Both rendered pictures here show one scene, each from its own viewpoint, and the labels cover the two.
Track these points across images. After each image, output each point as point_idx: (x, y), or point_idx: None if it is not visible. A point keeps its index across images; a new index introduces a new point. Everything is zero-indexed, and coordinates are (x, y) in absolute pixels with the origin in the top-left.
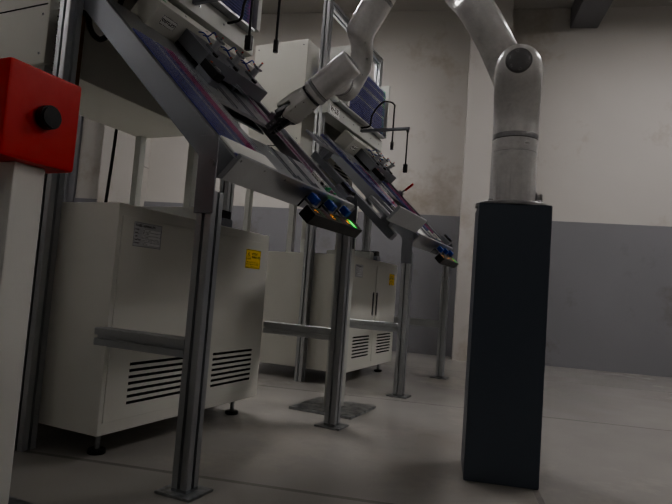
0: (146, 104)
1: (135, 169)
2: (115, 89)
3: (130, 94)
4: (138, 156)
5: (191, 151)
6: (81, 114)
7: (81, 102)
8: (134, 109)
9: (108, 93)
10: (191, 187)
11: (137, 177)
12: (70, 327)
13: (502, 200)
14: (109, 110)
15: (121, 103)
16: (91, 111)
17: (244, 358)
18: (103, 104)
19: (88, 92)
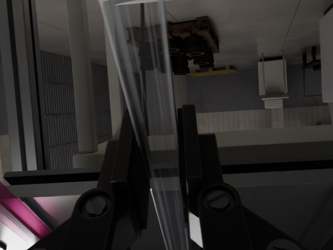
0: (240, 153)
1: (120, 90)
2: (316, 150)
3: (281, 155)
4: (121, 108)
5: (93, 114)
6: (220, 132)
7: (269, 133)
8: (237, 142)
9: (321, 139)
10: (83, 42)
11: (118, 78)
12: None
13: None
14: (234, 136)
15: (268, 140)
16: (231, 133)
17: None
18: (261, 136)
19: (319, 135)
